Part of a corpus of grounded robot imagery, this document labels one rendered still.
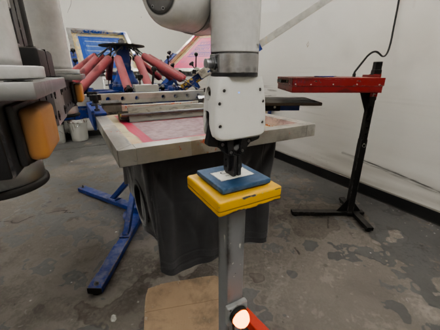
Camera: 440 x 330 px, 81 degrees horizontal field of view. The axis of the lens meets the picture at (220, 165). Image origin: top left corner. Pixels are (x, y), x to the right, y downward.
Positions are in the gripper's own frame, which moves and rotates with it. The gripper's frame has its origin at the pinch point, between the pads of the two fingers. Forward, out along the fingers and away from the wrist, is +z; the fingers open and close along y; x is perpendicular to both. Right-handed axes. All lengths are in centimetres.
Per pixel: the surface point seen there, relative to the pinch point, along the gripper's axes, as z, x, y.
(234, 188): 2.2, -5.0, -2.8
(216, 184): 2.0, -2.6, -4.8
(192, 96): -2, 99, 36
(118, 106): -2, 75, -7
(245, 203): 4.6, -6.5, -1.6
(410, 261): 99, 19, 147
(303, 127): 0.1, 17.1, 35.8
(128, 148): -0.4, 17.4, -15.0
